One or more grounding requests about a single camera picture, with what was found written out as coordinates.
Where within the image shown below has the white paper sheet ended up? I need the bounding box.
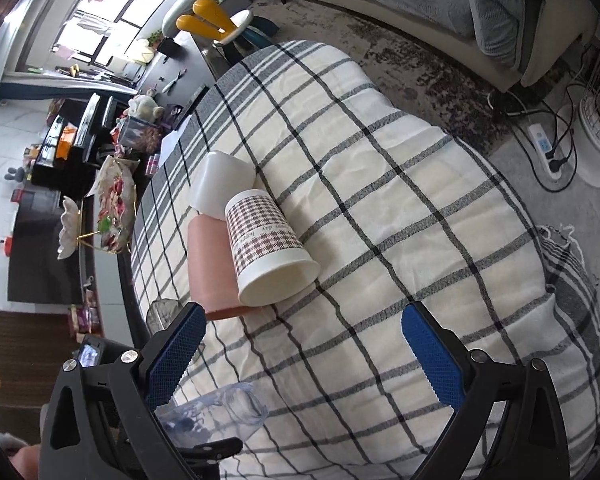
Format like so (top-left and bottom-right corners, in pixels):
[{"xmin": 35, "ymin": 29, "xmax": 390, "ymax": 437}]
[{"xmin": 157, "ymin": 115, "xmax": 196, "ymax": 171}]

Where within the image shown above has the white cup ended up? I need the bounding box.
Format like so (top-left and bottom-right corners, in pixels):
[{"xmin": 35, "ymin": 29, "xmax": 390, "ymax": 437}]
[{"xmin": 189, "ymin": 151, "xmax": 257, "ymax": 220}]

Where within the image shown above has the checked tablecloth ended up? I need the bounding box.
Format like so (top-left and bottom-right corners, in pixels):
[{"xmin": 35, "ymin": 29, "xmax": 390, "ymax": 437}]
[{"xmin": 130, "ymin": 40, "xmax": 600, "ymax": 480}]

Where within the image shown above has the yellow-eared child chair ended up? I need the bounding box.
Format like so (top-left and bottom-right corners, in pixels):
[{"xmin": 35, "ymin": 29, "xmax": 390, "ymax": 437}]
[{"xmin": 175, "ymin": 0, "xmax": 253, "ymax": 46}]

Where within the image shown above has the white power strip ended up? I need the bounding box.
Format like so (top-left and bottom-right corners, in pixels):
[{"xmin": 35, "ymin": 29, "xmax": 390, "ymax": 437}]
[{"xmin": 525, "ymin": 122, "xmax": 565, "ymax": 181}]

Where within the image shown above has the clear plastic bottle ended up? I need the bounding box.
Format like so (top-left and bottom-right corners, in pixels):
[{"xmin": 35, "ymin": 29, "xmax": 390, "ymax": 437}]
[{"xmin": 155, "ymin": 382, "xmax": 270, "ymax": 448}]

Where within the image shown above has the dark patterned rug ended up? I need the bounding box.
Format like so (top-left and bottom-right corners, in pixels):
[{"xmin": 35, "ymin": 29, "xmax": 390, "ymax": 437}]
[{"xmin": 250, "ymin": 0, "xmax": 581, "ymax": 156}]

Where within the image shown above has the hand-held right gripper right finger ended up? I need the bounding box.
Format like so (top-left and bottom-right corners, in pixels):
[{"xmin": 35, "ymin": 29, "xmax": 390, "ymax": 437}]
[{"xmin": 401, "ymin": 301, "xmax": 572, "ymax": 480}]

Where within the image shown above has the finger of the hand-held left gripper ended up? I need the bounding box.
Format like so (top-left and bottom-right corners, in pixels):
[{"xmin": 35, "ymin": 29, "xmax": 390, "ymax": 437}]
[{"xmin": 180, "ymin": 437, "xmax": 244, "ymax": 461}]

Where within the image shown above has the houndstooth paper cup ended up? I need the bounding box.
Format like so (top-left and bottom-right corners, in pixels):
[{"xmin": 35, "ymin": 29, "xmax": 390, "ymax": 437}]
[{"xmin": 224, "ymin": 188, "xmax": 321, "ymax": 307}]

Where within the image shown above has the window with hanging clothes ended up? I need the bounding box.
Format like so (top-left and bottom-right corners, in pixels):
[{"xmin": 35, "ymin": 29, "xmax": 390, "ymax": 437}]
[{"xmin": 50, "ymin": 0, "xmax": 191, "ymax": 68}]

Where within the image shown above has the white plush toy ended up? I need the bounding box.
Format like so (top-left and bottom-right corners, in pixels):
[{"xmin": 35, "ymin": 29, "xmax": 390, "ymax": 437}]
[{"xmin": 126, "ymin": 95, "xmax": 165, "ymax": 123}]

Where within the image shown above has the clear candy box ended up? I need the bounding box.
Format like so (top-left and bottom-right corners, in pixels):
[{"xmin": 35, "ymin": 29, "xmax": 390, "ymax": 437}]
[{"xmin": 111, "ymin": 116, "xmax": 162, "ymax": 153}]

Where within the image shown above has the black power cable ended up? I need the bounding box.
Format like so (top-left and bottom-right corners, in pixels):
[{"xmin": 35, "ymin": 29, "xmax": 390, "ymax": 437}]
[{"xmin": 487, "ymin": 45, "xmax": 598, "ymax": 193}]

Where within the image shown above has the dark low table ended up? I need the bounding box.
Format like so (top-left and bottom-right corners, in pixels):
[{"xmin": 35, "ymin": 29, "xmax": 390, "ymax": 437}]
[{"xmin": 77, "ymin": 30, "xmax": 218, "ymax": 346}]

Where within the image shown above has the black cabinet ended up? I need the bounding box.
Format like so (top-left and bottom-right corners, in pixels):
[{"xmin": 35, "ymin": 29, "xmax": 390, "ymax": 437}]
[{"xmin": 27, "ymin": 92, "xmax": 131, "ymax": 196}]

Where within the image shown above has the clear glass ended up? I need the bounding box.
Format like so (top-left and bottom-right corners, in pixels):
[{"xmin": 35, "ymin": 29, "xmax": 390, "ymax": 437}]
[{"xmin": 145, "ymin": 297, "xmax": 181, "ymax": 333}]

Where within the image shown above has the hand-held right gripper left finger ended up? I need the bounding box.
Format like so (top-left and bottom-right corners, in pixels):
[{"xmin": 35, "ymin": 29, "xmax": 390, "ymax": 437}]
[{"xmin": 40, "ymin": 301, "xmax": 216, "ymax": 480}]

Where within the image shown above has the grey sofa cushion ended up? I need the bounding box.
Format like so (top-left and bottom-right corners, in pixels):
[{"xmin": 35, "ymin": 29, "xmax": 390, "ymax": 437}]
[{"xmin": 467, "ymin": 0, "xmax": 546, "ymax": 68}]

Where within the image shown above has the pink cup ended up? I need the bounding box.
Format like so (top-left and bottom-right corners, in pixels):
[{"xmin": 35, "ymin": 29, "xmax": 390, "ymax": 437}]
[{"xmin": 187, "ymin": 212, "xmax": 253, "ymax": 322}]

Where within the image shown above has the white tiered candy dish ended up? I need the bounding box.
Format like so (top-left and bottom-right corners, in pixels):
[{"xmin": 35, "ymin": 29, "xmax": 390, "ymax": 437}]
[{"xmin": 57, "ymin": 155, "xmax": 141, "ymax": 261}]

